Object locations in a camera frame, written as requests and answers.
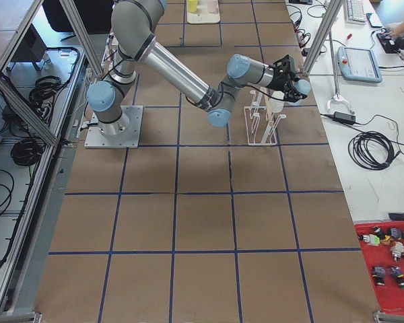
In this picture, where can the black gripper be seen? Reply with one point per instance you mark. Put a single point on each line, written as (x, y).
(281, 83)

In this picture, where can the light blue plastic cup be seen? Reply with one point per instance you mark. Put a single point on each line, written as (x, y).
(303, 87)

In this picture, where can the white plastic cup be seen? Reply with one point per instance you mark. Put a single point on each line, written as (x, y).
(277, 101)

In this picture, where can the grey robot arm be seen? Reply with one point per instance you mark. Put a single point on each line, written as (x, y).
(134, 24)

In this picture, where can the yellow plastic cup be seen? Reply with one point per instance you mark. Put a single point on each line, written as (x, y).
(192, 6)

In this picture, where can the black power adapter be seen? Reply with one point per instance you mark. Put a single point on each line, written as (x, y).
(344, 118)

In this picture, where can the blue teach pendant tablet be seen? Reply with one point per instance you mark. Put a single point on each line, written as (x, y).
(358, 64)

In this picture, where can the white keyboard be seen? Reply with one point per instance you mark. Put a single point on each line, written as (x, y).
(354, 12)

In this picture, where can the cream rectangular tray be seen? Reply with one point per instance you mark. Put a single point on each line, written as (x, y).
(208, 12)

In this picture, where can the red parts tray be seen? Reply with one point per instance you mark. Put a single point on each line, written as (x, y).
(382, 245)

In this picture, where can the white wire cup rack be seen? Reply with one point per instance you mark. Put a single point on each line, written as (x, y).
(261, 123)

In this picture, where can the aluminium frame post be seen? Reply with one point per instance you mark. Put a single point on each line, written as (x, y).
(322, 32)

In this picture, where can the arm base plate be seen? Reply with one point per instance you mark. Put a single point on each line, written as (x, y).
(125, 132)

